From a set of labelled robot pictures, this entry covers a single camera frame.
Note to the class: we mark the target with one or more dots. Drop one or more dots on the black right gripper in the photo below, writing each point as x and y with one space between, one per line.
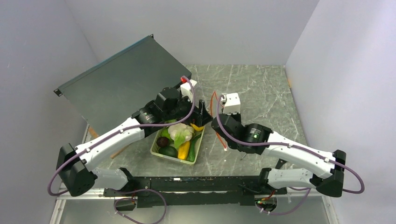
236 115

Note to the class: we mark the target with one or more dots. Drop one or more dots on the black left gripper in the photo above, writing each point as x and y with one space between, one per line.
201 113

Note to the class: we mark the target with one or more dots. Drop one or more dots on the yellow corn cob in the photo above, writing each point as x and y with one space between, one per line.
183 150

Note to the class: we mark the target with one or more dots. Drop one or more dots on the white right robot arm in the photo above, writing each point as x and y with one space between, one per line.
317 169

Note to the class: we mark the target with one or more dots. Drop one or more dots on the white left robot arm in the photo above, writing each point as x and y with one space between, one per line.
78 166

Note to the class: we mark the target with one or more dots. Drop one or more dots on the light green plastic tray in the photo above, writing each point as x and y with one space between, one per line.
154 148

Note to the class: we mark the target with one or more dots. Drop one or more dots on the white cauliflower with leaves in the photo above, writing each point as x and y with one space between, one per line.
180 133

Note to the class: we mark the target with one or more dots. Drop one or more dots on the green cucumber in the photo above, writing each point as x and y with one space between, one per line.
192 152

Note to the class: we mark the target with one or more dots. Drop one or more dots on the green bell pepper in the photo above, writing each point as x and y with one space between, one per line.
164 133

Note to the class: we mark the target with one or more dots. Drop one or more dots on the dark green avocado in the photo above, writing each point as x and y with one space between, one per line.
168 151

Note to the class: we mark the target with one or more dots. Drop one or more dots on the dark red plum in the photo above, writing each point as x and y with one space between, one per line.
162 142

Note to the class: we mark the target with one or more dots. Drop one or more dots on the dark grey rack server chassis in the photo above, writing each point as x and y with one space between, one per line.
110 92

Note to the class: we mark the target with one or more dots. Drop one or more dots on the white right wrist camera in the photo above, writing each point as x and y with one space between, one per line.
231 104

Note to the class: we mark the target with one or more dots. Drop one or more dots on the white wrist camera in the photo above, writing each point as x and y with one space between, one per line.
186 90
231 104

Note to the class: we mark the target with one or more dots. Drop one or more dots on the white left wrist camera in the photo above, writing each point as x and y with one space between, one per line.
186 90

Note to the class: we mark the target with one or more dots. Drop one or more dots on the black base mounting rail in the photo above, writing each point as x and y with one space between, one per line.
194 190

